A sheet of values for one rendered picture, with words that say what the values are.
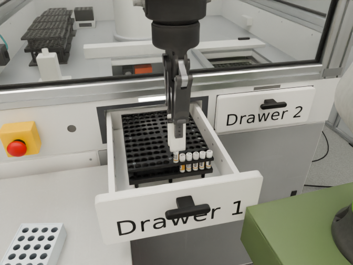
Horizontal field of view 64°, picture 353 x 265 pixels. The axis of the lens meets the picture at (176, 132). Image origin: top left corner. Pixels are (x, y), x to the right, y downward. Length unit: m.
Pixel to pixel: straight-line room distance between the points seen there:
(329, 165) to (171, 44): 1.90
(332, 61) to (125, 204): 0.68
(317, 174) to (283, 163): 1.09
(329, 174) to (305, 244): 1.63
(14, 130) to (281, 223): 0.60
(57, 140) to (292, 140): 0.71
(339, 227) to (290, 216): 0.08
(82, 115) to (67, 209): 0.23
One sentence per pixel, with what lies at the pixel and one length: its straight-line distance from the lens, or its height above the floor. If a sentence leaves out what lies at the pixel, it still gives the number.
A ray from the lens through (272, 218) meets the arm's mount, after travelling 0.56.
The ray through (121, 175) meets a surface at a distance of 0.65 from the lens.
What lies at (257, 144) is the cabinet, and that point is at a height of 0.74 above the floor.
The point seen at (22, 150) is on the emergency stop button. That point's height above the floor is 0.88.
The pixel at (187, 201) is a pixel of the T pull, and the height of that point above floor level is 0.91.
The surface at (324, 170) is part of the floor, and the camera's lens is 2.17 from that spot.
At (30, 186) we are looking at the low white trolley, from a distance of 0.81.
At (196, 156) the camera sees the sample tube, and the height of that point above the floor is 0.91.
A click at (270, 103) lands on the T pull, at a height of 0.91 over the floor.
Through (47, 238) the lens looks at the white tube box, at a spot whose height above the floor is 0.79.
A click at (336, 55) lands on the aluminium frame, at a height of 1.01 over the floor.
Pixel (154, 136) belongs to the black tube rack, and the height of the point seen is 0.90.
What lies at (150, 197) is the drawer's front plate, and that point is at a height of 0.92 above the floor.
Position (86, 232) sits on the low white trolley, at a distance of 0.66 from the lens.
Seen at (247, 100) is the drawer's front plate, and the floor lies 0.91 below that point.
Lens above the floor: 1.27
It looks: 33 degrees down
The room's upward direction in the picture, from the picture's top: straight up
